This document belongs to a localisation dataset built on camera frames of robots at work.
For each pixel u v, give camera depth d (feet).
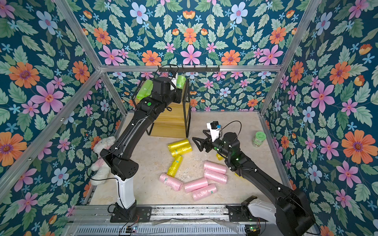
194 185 2.63
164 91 1.86
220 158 2.97
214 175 2.74
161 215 2.46
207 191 2.52
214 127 2.06
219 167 2.84
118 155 1.56
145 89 2.57
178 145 3.15
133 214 2.17
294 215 1.30
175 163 2.90
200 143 2.15
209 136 2.46
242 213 2.44
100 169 2.75
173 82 1.88
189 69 2.97
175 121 2.97
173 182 2.65
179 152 3.06
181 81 2.45
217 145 2.13
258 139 3.06
